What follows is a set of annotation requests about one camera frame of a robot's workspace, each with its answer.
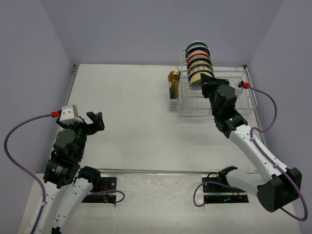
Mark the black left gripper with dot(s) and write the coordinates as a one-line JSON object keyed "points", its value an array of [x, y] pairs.
{"points": [[97, 124]]}

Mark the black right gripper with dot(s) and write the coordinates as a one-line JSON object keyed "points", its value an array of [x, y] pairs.
{"points": [[207, 86]]}

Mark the cream bowl yellow centre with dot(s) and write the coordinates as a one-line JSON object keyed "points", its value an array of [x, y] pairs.
{"points": [[195, 81]]}

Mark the blue triangle pattern bowl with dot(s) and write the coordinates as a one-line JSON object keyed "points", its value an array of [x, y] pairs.
{"points": [[204, 68]]}

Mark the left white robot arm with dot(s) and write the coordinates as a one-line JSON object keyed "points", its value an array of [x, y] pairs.
{"points": [[65, 183]]}

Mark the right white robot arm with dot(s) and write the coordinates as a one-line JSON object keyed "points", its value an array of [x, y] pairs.
{"points": [[281, 184]]}

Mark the cream bowl with star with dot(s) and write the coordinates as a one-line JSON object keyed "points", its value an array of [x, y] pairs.
{"points": [[200, 63]]}

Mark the pink rim bowl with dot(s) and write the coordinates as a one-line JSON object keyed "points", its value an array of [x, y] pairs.
{"points": [[198, 52]]}

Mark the gold utensil in holder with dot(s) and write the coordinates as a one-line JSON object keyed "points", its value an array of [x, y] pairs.
{"points": [[173, 80]]}

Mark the teal rim back bowl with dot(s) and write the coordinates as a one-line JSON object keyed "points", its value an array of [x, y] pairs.
{"points": [[196, 43]]}

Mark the white perforated cutlery holder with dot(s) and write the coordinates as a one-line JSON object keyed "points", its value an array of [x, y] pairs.
{"points": [[173, 104]]}

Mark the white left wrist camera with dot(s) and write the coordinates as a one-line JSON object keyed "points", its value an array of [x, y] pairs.
{"points": [[69, 115]]}

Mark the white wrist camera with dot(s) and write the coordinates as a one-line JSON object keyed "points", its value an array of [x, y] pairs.
{"points": [[238, 88], [69, 115]]}

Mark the white wire dish rack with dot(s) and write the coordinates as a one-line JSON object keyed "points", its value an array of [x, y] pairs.
{"points": [[192, 104]]}

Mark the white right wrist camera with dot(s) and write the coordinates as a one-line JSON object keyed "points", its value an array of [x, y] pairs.
{"points": [[238, 88]]}

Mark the aluminium table edge rail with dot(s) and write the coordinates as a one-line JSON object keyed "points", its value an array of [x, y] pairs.
{"points": [[72, 80]]}

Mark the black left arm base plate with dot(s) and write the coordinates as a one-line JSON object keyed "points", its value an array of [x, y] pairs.
{"points": [[106, 183]]}

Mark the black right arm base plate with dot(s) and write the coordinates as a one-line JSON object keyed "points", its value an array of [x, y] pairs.
{"points": [[215, 194]]}

